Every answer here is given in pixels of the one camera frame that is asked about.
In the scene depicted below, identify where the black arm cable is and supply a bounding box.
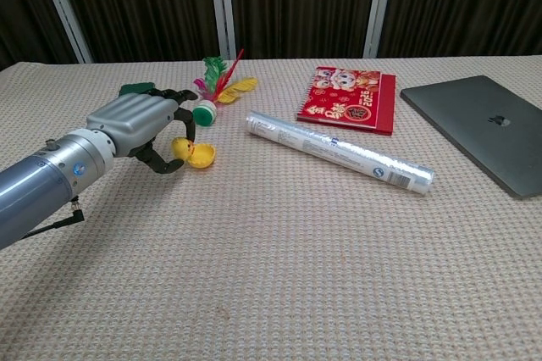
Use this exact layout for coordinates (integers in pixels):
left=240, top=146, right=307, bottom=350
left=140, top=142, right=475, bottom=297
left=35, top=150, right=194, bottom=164
left=23, top=202, right=86, bottom=240

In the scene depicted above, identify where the clear plastic wrap roll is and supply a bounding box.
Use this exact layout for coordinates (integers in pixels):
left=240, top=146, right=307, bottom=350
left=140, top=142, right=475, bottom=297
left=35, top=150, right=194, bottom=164
left=244, top=109, right=436, bottom=197

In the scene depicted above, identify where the yellow plastic half shell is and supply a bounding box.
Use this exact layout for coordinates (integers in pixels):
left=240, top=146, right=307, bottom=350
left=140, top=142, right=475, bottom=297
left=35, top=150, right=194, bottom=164
left=185, top=142, right=218, bottom=169

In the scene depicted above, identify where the beige woven tablecloth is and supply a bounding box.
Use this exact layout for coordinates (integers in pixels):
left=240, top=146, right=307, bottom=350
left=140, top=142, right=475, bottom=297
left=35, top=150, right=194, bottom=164
left=0, top=54, right=542, bottom=361

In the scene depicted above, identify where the red spiral desk calendar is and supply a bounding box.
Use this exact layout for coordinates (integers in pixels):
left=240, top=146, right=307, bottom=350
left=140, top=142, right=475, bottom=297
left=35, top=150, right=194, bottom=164
left=296, top=65, right=397, bottom=136

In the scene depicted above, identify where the small yellow duck toy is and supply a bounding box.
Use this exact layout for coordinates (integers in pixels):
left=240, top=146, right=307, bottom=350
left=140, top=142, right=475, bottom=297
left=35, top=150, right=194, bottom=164
left=170, top=136, right=196, bottom=162

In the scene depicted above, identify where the colourful feather shuttlecock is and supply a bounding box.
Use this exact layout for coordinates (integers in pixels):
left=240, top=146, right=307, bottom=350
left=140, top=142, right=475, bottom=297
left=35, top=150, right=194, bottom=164
left=191, top=48, right=258, bottom=127

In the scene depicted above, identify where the grey closed laptop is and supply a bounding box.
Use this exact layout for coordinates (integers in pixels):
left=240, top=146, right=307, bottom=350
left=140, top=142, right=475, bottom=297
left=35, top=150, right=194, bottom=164
left=399, top=75, right=542, bottom=200

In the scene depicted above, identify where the white metal frame post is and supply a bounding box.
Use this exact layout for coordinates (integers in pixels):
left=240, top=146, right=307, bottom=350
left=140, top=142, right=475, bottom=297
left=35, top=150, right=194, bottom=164
left=32, top=0, right=94, bottom=64
left=208, top=0, right=237, bottom=59
left=362, top=0, right=398, bottom=59

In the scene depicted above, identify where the green and yellow sponge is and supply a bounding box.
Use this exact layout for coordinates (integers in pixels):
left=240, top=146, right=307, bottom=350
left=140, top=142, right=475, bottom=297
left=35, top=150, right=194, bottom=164
left=118, top=81, right=156, bottom=95

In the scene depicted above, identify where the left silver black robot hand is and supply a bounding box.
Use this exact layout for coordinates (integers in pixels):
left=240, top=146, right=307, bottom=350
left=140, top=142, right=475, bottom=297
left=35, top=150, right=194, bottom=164
left=86, top=87, right=199, bottom=175

